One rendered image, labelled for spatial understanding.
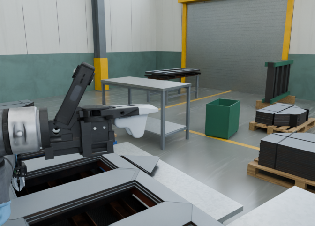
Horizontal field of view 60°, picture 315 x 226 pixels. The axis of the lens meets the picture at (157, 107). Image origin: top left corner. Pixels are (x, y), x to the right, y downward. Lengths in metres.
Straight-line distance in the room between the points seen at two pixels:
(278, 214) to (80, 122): 0.72
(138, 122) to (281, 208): 0.66
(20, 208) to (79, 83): 1.03
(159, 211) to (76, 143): 0.85
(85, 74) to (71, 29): 8.86
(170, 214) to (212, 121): 3.62
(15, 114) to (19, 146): 0.05
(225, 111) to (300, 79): 4.68
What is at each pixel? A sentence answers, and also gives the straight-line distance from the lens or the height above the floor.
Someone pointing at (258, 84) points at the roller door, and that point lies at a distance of 9.41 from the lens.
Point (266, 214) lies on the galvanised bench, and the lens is 0.98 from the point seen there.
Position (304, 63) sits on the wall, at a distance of 8.98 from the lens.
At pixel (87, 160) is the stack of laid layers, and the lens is 1.87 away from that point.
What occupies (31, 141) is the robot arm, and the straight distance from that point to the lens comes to 0.47.
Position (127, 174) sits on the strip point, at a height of 0.85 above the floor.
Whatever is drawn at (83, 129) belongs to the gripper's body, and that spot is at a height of 1.44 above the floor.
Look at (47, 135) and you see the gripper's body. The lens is 0.47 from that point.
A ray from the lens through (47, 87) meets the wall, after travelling 8.98.
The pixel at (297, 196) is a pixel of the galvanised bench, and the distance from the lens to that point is 1.13.
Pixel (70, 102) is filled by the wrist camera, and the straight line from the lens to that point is 0.48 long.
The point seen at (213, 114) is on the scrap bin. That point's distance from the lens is 4.75.
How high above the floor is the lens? 1.57
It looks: 13 degrees down
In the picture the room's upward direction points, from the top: straight up
